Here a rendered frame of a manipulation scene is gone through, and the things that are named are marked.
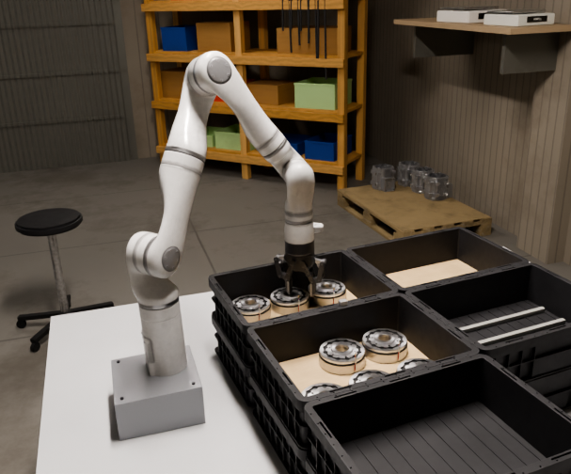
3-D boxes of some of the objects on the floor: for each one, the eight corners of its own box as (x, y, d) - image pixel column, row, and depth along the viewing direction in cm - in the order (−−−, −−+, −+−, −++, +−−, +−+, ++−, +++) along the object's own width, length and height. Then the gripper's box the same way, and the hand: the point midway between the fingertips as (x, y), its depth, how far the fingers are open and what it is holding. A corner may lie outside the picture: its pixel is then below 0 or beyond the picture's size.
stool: (116, 297, 360) (102, 196, 338) (119, 339, 317) (103, 226, 294) (21, 311, 348) (-1, 207, 325) (10, 357, 304) (-15, 240, 282)
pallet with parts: (494, 236, 431) (498, 194, 420) (394, 251, 411) (396, 207, 400) (419, 193, 526) (420, 157, 515) (335, 203, 507) (335, 166, 496)
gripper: (266, 239, 159) (269, 296, 165) (324, 244, 154) (325, 304, 160) (276, 229, 165) (278, 284, 171) (331, 233, 161) (332, 291, 167)
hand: (300, 289), depth 165 cm, fingers open, 5 cm apart
